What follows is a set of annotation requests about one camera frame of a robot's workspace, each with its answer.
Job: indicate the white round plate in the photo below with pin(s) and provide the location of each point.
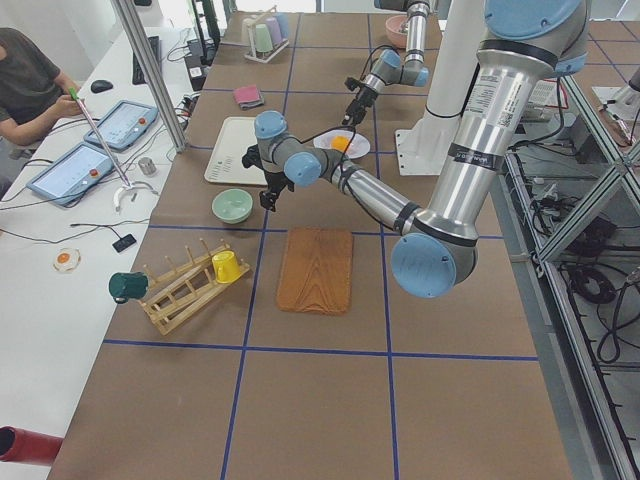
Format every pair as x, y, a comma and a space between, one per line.
359, 145

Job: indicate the blue teach pendant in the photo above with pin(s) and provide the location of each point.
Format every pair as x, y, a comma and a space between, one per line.
72, 175
125, 123

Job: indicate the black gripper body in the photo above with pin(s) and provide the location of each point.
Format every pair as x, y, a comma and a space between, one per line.
274, 180
363, 93

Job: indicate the blue tumbler cup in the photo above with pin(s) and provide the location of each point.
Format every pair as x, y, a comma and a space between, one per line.
283, 24

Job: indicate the grey cleaning cloth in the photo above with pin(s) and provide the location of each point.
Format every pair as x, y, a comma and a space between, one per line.
246, 105

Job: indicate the brown wooden cutting board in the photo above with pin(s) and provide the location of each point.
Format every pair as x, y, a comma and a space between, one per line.
316, 271

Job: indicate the pink bowl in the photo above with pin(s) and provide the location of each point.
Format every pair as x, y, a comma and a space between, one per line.
397, 30

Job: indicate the red cylinder object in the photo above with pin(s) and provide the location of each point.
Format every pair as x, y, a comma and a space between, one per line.
28, 447

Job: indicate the black computer mouse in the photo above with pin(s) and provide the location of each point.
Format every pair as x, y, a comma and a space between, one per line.
99, 86

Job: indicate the aluminium frame post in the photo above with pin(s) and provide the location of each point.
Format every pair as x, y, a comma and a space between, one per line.
137, 37

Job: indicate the beige tumbler cup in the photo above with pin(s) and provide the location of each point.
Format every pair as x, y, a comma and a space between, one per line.
247, 28

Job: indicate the orange fruit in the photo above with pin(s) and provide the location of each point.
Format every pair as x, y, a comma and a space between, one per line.
340, 143

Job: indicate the yellow cup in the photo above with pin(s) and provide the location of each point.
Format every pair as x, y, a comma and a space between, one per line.
226, 267

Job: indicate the pink cleaning cloth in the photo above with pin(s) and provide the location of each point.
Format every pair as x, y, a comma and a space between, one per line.
247, 93

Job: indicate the fried egg toy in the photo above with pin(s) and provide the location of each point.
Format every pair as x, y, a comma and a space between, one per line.
67, 260

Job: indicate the small metal weight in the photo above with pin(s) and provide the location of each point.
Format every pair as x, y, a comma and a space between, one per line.
147, 166

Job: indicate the green ceramic bowl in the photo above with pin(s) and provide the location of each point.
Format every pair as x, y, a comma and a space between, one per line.
232, 206

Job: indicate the near blue teach pendant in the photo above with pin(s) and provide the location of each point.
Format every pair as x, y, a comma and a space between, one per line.
72, 175

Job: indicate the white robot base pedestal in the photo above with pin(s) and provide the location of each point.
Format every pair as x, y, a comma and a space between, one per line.
423, 149

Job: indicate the dark green cup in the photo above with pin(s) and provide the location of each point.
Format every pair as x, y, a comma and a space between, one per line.
126, 286

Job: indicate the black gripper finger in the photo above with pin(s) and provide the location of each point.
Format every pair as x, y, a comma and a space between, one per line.
353, 116

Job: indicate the purple tumbler cup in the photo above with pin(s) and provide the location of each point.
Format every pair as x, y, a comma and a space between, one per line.
274, 30

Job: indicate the light green tumbler cup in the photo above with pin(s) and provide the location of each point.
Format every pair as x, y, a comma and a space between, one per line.
263, 42

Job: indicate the seated person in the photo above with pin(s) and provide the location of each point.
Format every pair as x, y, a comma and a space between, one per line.
35, 93

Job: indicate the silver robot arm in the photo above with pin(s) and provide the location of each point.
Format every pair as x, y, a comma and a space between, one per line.
522, 43
389, 68

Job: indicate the wooden dish drying rack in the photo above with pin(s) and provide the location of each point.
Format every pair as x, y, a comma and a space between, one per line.
175, 296

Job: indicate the far blue teach pendant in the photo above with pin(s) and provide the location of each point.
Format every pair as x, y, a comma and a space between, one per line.
125, 123

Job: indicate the cream bear print tray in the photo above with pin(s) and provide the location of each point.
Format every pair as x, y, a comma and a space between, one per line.
225, 164

